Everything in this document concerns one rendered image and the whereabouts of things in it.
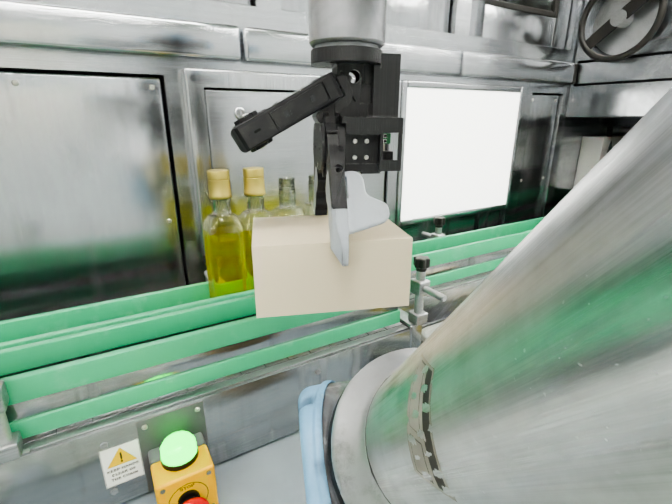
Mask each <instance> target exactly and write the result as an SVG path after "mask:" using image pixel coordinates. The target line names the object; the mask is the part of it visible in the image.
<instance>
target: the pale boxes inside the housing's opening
mask: <svg viewBox="0 0 672 504"><path fill-rule="evenodd" d="M623 137H624V136H618V135H612V137H606V136H583V137H582V143H581V148H580V154H579V159H578V165H577V170H576V176H575V181H574V186H573V188H574V187H575V186H576V185H577V184H578V183H579V182H580V181H581V180H582V179H583V178H584V177H585V176H586V175H587V174H588V173H589V172H590V171H591V170H592V169H593V167H594V166H595V165H596V164H597V163H598V162H599V161H600V160H601V159H602V158H603V157H604V156H605V155H606V154H607V150H608V147H609V145H610V142H611V141H612V148H613V147H614V146H615V145H616V144H617V143H618V142H619V141H620V140H621V139H622V138H623Z"/></svg>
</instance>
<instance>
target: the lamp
mask: <svg viewBox="0 0 672 504"><path fill-rule="evenodd" d="M160 455H161V457H160V459H161V465H162V467H163V468H164V469H165V470H168V471H180V470H183V469H185V468H187V467H189V466H190V465H192V464H193V463H194V462H195V460H196V459H197V457H198V447H197V444H196V439H195V437H194V435H192V434H191V433H189V432H187V431H178V432H174V433H172V434H170V435H169V436H168V437H166V438H165V440H164V441H163V443H162V444H161V447H160Z"/></svg>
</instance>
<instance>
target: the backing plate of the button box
mask: <svg viewBox="0 0 672 504"><path fill-rule="evenodd" d="M136 427H137V432H138V438H139V443H140V448H141V454H142V459H143V464H144V469H145V475H146V480H147V485H148V490H149V492H150V491H153V490H154V485H153V480H152V474H151V469H150V463H149V458H148V452H149V451H150V450H152V449H155V448H158V447H160V446H161V444H162V443H163V441H164V440H165V438H166V437H168V436H169V435H170V434H172V433H174V432H178V431H187V432H189V433H191V434H192V435H193V434H196V433H199V432H201V433H202V435H203V437H204V440H205V443H206V446H207V448H208V451H209V444H208V436H207V428H206V420H205V412H204V404H203V400H202V401H199V402H196V403H193V404H190V405H187V406H184V407H181V408H178V409H175V410H172V411H169V412H166V413H163V414H160V415H157V416H154V417H151V418H148V419H145V420H142V421H139V422H136Z"/></svg>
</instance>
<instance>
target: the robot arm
mask: <svg viewBox="0 0 672 504"><path fill-rule="evenodd" d="M386 8H387V0H308V26H309V45H310V46H311V47H312V48H313V49H312V50H311V66H313V67H317V68H325V69H332V72H329V73H326V74H324V75H321V76H320V77H318V78H316V79H315V80H313V81H311V82H310V83H308V84H306V85H305V86H303V87H301V88H299V89H298V90H296V91H294V92H293V93H291V94H289V95H287V96H286V97H284V98H282V99H281V100H279V101H277V102H275V103H274V104H272V105H270V106H268V107H267V108H265V109H263V110H262V111H259V112H257V111H256V110H254V111H252V112H250V113H244V114H243V115H241V117H240V119H238V120H237V121H235V122H234V124H235V126H234V127H233V128H232V130H231V137H232V138H233V140H234V141H235V143H236V145H237V146H238V148H239V149H240V151H242V152H244V153H247V152H249V151H251V152H252V153H253V152H255V151H257V150H259V149H263V148H264V147H266V145H267V144H269V143H271V142H272V141H273V137H274V136H276V135H278V134H280V133H281V132H283V131H285V130H286V129H288V128H290V127H291V126H293V125H295V124H297V123H298V122H300V121H302V120H303V119H305V118H307V117H308V116H310V115H312V114H313V115H312V118H313V120H314V122H316V123H314V128H313V155H314V215H315V216H316V215H327V208H328V218H329V231H330V248H331V250H332V251H333V253H334V254H335V256H336V257H337V259H338V260H339V262H340V263H341V265H342V266H348V262H349V235H350V234H353V233H356V232H359V231H362V230H365V229H368V228H371V227H374V226H377V225H380V224H383V223H385V222H386V221H387V220H388V218H389V214H390V212H389V208H388V206H387V204H386V203H384V202H382V201H380V200H378V199H375V198H373V197H370V196H369V195H368V194H367V193H366V191H365V185H364V180H363V178H362V176H361V175H360V174H359V173H361V174H380V172H382V171H401V156H402V137H403V119H404V118H399V117H398V108H399V88H400V68H401V54H394V53H383V51H382V50H381V49H380V48H382V47H383V46H384V45H385V35H386ZM349 73H352V74H353V75H354V78H355V81H354V83H352V82H351V80H352V76H351V75H350V74H349ZM391 133H398V150H397V160H393V151H387V144H390V142H391ZM356 171H359V173H357V172H356ZM298 411H299V429H300V441H301V452H302V463H303V474H304V484H305V493H306V503H307V504H672V87H671V88H670V89H669V91H668V92H667V93H666V94H665V95H664V96H663V97H662V98H661V99H660V100H659V101H658V102H657V103H656V104H655V105H654V106H653V107H652V108H651V109H650V110H649V111H648V112H647V113H646V114H645V115H644V116H643V117H642V118H641V119H640V120H639V121H638V122H637V123H636V124H635V125H634V126H633V127H632V128H631V130H630V131H629V132H628V133H627V134H626V135H625V136H624V137H623V138H622V139H621V140H620V141H619V142H618V143H617V144H616V145H615V146H614V147H613V148H612V149H611V150H610V151H609V152H608V153H607V154H606V155H605V156H604V157H603V158H602V159H601V160H600V161H599V162H598V163H597V164H596V165H595V166H594V167H593V169H592V170H591V171H590V172H589V173H588V174H587V175H586V176H585V177H584V178H583V179H582V180H581V181H580V182H579V183H578V184H577V185H576V186H575V187H574V188H573V189H572V190H571V191H570V192H569V193H568V194H567V195H566V196H565V197H564V198H563V199H562V200H561V201H560V202H559V203H558V204H557V205H556V206H555V207H554V209H553V210H552V211H551V212H550V213H549V214H548V215H547V216H546V217H545V218H544V219H543V220H542V221H541V222H540V223H539V224H538V225H537V226H536V227H535V228H534V229H533V230H532V231H531V232H530V233H529V234H528V235H527V236H526V237H525V238H524V239H523V240H522V241H521V242H520V243H519V244H518V245H517V246H516V248H515V249H514V250H513V251H512V252H511V253H510V254H509V255H508V256H507V257H506V258H505V259H504V260H503V261H502V262H501V263H500V264H499V265H498V266H497V267H496V268H495V269H494V270H493V271H492V272H491V273H490V274H489V275H488V276H487V277H486V278H485V279H484V280H483V281H482V282H481V283H480V284H479V285H478V287H477V288H476V289H475V290H474V291H473V292H472V293H471V294H470V295H469V296H468V297H467V298H466V299H465V300H464V301H463V302H462V303H461V304H460V305H459V306H458V307H457V308H456V309H455V310H454V311H453V312H452V313H451V314H450V315H449V316H448V317H447V318H446V319H445V320H444V321H443V322H442V323H441V324H440V325H439V327H438V328H437V329H436V330H435V331H434V332H433V333H432V334H431V335H430V336H429V337H428V338H427V339H426V340H425V341H424V342H423V343H422V344H421V345H420V346H419V347H418V348H406V349H400V350H396V351H392V352H389V353H387V354H385V355H382V356H380V357H378V358H376V359H375V360H373V361H371V362H370V363H368V364H367V365H366V366H364V367H363V368H362V369H361V370H360V371H359V372H358V373H357V374H356V375H355V376H354V377H353V378H352V380H350V381H342V382H335V381H333V380H326V381H324V382H322V383H321V384H319V385H313V386H309V387H307V388H305V389H304V390H303V391H302V392H301V393H300V396H299V399H298Z"/></svg>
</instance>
